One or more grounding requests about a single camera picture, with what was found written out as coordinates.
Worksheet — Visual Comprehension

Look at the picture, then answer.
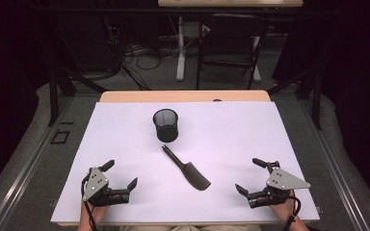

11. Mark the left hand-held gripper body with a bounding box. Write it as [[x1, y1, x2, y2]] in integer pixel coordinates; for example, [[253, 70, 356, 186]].
[[81, 167, 131, 208]]

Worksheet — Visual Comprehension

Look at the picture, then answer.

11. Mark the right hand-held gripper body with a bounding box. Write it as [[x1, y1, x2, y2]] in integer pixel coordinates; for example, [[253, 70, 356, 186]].
[[247, 167, 312, 210]]

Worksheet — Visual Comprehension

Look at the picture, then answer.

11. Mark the black spatula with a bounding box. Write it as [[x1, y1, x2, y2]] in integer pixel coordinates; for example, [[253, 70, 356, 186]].
[[161, 144, 212, 192]]

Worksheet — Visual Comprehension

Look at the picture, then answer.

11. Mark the black mesh pen holder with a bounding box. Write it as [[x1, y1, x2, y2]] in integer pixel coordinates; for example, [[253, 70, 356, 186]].
[[152, 108, 179, 143]]

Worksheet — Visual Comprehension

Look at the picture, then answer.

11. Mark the person's right hand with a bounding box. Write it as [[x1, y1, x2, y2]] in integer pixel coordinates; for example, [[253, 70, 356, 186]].
[[268, 191, 298, 223]]

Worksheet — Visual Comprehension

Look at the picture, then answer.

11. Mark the person's left hand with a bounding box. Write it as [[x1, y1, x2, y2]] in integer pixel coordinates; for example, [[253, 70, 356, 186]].
[[79, 200, 110, 227]]

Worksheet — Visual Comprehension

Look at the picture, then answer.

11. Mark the white table mat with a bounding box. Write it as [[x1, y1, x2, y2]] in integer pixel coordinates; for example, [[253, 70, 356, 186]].
[[50, 101, 321, 224]]

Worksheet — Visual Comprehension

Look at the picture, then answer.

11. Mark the black metal stand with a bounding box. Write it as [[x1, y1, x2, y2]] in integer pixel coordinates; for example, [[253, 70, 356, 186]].
[[46, 18, 109, 128], [267, 64, 323, 131]]

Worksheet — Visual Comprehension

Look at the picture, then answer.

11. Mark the light wooden table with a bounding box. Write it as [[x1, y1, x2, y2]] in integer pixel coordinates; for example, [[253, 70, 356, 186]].
[[50, 90, 321, 227]]

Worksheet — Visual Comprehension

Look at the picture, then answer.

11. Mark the black chair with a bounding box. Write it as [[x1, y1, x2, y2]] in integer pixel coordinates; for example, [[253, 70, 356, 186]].
[[196, 13, 269, 90]]

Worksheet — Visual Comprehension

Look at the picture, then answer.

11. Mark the white-legged wooden desk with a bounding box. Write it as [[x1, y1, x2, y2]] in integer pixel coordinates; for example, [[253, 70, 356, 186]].
[[157, 0, 304, 83]]

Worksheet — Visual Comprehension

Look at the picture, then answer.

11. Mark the white box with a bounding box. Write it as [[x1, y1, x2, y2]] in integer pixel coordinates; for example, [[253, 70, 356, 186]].
[[182, 21, 212, 39]]

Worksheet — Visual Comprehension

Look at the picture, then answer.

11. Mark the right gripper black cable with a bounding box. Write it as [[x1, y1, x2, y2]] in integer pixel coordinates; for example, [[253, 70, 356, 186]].
[[282, 192, 303, 231]]

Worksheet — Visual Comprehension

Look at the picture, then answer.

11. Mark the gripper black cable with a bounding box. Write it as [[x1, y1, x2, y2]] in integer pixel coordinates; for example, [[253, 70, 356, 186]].
[[282, 192, 303, 231], [81, 174, 99, 231]]

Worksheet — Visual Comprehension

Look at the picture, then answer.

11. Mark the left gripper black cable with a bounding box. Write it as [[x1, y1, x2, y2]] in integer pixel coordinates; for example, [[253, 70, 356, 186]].
[[81, 174, 99, 231]]

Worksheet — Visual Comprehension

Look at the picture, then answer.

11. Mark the aluminium rail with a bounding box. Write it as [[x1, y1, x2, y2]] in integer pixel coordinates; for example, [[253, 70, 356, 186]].
[[297, 98, 369, 231], [0, 95, 75, 231]]

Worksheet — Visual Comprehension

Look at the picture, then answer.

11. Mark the tangle of black cables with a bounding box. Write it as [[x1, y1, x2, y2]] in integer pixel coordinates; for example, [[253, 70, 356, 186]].
[[107, 15, 181, 90]]

